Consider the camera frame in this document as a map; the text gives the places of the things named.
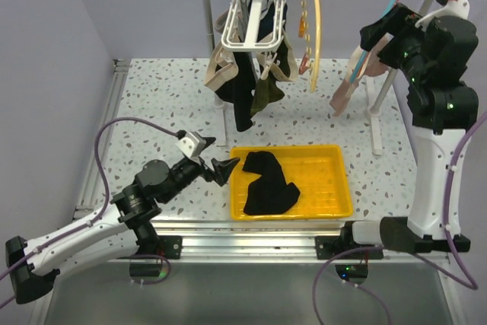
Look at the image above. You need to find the black underwear beige waistband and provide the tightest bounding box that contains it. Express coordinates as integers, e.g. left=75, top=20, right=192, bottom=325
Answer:
left=204, top=43, right=256, bottom=132

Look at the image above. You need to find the navy blue underwear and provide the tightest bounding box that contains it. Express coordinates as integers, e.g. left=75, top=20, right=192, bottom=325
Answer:
left=256, top=0, right=292, bottom=43

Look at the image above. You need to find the blue round clip hanger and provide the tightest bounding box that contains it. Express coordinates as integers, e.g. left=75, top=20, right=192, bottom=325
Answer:
left=349, top=0, right=399, bottom=84

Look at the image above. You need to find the white rectangular clip hanger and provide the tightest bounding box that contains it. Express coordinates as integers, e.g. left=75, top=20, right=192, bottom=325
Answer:
left=219, top=0, right=292, bottom=81

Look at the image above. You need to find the pink beige underwear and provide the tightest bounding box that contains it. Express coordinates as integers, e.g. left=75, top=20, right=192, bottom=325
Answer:
left=329, top=35, right=390, bottom=116

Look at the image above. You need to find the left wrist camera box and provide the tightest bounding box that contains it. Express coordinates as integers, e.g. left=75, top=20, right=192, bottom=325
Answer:
left=175, top=132, right=206, bottom=160

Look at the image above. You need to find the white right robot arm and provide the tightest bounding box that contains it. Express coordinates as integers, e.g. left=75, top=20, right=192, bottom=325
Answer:
left=339, top=3, right=479, bottom=259

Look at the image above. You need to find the olive green underwear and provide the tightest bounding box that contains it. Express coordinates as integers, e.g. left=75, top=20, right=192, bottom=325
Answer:
left=250, top=74, right=285, bottom=116

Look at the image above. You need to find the yellow round clip hanger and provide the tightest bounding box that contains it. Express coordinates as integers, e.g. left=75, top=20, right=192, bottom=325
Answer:
left=298, top=0, right=322, bottom=93

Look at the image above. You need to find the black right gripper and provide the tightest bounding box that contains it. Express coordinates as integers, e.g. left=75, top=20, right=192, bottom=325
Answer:
left=361, top=2, right=434, bottom=85

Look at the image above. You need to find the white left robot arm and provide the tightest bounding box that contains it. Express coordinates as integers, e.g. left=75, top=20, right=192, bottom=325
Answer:
left=2, top=132, right=239, bottom=304

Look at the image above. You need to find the yellow plastic tray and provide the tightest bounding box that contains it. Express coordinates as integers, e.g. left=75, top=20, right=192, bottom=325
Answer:
left=230, top=145, right=353, bottom=221

